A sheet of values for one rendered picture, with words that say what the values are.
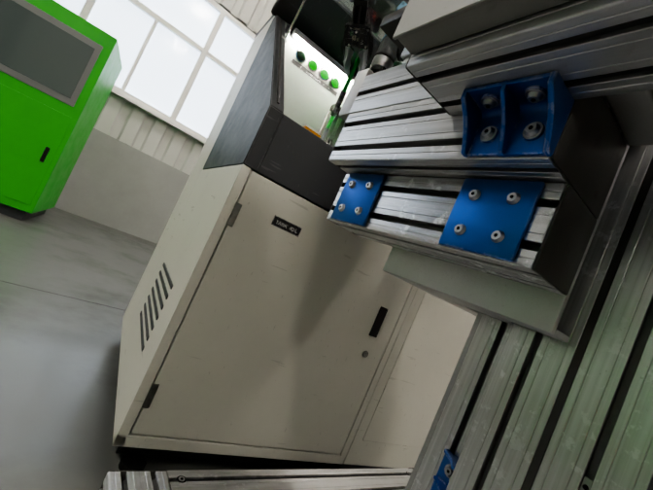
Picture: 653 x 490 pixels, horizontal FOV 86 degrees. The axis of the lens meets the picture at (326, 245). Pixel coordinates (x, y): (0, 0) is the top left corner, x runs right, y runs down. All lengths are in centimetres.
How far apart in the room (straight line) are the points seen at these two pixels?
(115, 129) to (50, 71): 157
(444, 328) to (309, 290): 59
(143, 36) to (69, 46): 174
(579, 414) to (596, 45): 36
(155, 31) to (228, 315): 463
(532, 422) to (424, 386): 93
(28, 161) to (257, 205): 280
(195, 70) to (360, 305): 448
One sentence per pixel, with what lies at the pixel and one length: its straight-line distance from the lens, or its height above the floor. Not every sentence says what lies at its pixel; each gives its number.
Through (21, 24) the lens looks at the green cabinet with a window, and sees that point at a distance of 370.
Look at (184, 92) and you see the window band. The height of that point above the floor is 190.
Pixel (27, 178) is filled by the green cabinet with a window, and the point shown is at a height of 33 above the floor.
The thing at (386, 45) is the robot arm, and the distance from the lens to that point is 142.
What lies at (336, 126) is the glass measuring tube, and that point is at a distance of 159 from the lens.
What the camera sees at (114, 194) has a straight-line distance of 497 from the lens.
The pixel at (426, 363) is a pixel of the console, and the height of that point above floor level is 47.
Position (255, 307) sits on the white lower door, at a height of 47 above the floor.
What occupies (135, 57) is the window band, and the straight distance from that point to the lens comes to 517.
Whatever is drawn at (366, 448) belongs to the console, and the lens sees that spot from 139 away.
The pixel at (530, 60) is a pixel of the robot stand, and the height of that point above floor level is 87.
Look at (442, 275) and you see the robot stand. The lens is 53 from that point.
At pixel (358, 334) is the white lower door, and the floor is 49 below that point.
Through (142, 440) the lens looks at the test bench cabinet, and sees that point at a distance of 105.
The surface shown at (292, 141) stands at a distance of 93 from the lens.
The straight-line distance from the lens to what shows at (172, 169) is 503.
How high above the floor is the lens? 65
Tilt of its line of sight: 3 degrees up
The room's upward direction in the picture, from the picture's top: 24 degrees clockwise
